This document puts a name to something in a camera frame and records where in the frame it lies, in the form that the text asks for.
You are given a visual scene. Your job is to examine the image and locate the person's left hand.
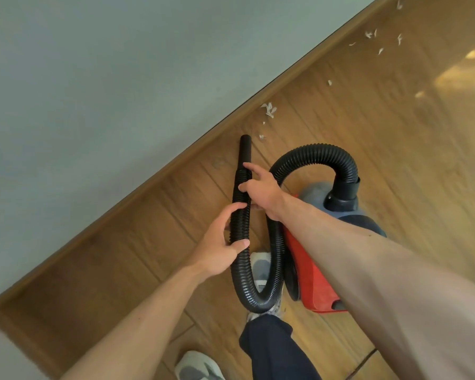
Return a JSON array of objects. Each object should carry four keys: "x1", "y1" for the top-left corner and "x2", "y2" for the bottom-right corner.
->
[{"x1": 186, "y1": 201, "x2": 251, "y2": 280}]

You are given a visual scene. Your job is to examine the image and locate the person's dark trousers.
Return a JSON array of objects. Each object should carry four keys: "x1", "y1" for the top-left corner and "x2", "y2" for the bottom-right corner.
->
[{"x1": 239, "y1": 314, "x2": 321, "y2": 380}]

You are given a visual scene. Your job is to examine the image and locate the person's left grey shoe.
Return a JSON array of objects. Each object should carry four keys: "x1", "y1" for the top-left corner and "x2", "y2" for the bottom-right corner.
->
[{"x1": 175, "y1": 350, "x2": 226, "y2": 380}]

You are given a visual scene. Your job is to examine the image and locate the person's right forearm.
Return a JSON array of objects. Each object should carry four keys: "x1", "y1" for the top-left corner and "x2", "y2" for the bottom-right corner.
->
[{"x1": 279, "y1": 193, "x2": 475, "y2": 380}]

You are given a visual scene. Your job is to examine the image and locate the person's grey shoe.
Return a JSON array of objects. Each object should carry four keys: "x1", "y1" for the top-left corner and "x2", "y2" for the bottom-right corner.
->
[
  {"x1": 245, "y1": 252, "x2": 286, "y2": 323},
  {"x1": 175, "y1": 350, "x2": 226, "y2": 380}
]

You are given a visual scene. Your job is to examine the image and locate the person's left forearm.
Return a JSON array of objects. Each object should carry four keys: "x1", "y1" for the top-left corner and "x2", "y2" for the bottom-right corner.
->
[{"x1": 61, "y1": 264, "x2": 206, "y2": 380}]

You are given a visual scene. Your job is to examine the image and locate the red vacuum cleaner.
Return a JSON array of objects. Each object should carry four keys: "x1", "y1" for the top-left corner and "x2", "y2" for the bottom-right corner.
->
[{"x1": 283, "y1": 182, "x2": 387, "y2": 315}]

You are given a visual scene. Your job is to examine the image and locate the person's right grey shoe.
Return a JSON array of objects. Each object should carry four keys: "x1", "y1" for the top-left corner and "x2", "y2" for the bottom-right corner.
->
[{"x1": 245, "y1": 252, "x2": 286, "y2": 323}]

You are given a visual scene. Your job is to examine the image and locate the person's right hand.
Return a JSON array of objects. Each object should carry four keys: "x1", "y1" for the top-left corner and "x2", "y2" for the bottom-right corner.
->
[{"x1": 237, "y1": 161, "x2": 290, "y2": 222}]

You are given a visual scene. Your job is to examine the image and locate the black corrugated vacuum hose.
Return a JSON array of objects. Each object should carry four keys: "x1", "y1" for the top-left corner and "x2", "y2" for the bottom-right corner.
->
[{"x1": 229, "y1": 134, "x2": 361, "y2": 315}]

